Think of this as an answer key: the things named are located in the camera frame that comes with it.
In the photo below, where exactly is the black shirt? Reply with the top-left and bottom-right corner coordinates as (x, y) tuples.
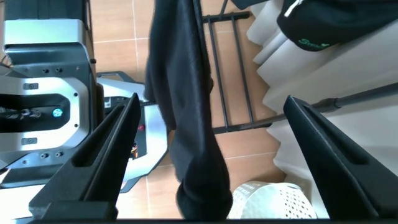
(144, 0), (233, 220)

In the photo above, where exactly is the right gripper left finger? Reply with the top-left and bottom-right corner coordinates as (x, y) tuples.
(28, 92), (142, 220)

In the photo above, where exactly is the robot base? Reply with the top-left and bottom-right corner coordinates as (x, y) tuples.
(0, 0), (170, 220)

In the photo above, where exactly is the white curtain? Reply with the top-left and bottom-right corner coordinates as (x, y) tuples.
(247, 0), (398, 218)

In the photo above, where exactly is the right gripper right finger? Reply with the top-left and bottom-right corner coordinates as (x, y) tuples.
(282, 95), (398, 219)

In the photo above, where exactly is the white laundry basket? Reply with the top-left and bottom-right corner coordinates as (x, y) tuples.
(228, 180), (318, 220)

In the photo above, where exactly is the black clothes rack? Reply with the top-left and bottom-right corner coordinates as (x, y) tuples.
(192, 0), (398, 135)

